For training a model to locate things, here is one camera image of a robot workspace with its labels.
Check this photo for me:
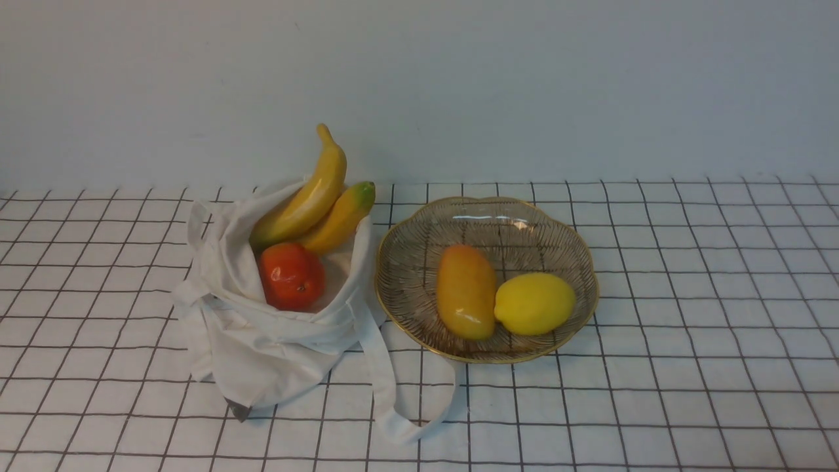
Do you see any orange mango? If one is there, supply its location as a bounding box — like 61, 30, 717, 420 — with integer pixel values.
437, 245, 497, 341

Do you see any yellow green-tipped banana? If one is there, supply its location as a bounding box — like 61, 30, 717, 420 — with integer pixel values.
297, 180, 376, 255

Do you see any white cloth tote bag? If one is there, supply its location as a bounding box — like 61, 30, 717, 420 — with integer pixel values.
171, 179, 464, 444

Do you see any yellow lemon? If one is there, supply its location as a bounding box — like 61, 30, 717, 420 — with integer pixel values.
494, 273, 577, 336

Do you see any white grid tablecloth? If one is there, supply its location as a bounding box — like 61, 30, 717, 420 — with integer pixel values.
1, 179, 838, 471

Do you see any red tomato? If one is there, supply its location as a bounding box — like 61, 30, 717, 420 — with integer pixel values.
257, 243, 326, 313

